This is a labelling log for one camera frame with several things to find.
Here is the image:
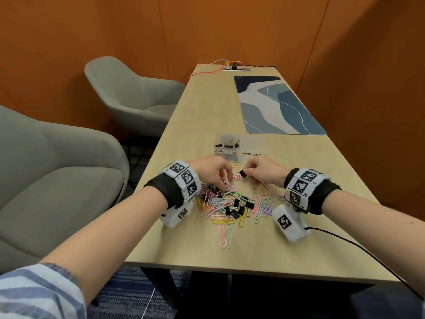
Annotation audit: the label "person's left hand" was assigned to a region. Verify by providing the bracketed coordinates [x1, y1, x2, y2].
[189, 155, 234, 192]

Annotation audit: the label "person's right hand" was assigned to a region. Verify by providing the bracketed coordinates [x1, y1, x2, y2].
[244, 155, 291, 189]

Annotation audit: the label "clear two-compartment labelled box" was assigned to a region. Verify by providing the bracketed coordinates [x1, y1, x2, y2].
[237, 136, 268, 163]
[214, 133, 240, 163]

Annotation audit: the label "cluster of black binder clips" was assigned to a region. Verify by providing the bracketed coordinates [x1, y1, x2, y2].
[215, 136, 240, 149]

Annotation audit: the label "pile of colourful paper clips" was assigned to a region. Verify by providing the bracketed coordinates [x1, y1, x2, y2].
[196, 164, 286, 249]

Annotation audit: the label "pile of black binder clips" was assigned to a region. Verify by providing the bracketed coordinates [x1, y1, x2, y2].
[212, 186, 256, 220]

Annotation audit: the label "person's left forearm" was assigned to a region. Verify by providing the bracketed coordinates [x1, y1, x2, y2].
[39, 186, 169, 306]

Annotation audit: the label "person's right forearm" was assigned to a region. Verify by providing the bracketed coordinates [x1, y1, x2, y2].
[321, 190, 425, 296]

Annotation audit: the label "black left wristband marker tiles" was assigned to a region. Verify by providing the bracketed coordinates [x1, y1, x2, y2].
[143, 159, 201, 210]

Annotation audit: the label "black wristband marker tiles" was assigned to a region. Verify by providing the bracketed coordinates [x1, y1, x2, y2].
[284, 167, 343, 216]
[143, 159, 201, 210]

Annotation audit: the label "black right wristband marker tiles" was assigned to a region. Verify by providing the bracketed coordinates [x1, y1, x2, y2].
[284, 167, 343, 216]

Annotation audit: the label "blue patterned desk mat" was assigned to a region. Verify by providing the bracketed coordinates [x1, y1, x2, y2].
[233, 75, 327, 136]

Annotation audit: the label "silver table power socket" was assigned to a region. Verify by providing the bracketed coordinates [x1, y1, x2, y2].
[221, 62, 251, 72]

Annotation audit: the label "small grey armchair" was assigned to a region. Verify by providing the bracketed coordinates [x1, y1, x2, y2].
[84, 56, 185, 138]

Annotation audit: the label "large grey armchair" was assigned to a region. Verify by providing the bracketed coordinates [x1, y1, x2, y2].
[0, 104, 130, 275]

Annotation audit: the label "striped shirt sleeve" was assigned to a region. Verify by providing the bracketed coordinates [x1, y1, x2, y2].
[0, 263, 88, 319]

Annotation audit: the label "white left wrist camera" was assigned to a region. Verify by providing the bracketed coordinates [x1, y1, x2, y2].
[159, 201, 195, 229]

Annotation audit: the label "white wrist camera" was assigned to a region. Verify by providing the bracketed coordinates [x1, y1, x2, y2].
[272, 204, 312, 243]
[159, 201, 195, 229]

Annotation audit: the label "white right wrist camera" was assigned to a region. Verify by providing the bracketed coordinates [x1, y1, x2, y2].
[272, 204, 312, 243]

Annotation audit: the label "orange cable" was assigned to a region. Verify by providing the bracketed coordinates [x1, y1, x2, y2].
[185, 59, 247, 85]

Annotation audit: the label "black right camera cable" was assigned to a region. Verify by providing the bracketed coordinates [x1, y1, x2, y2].
[304, 226, 424, 300]

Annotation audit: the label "thin white floor cable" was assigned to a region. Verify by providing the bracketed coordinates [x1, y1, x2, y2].
[141, 287, 157, 319]

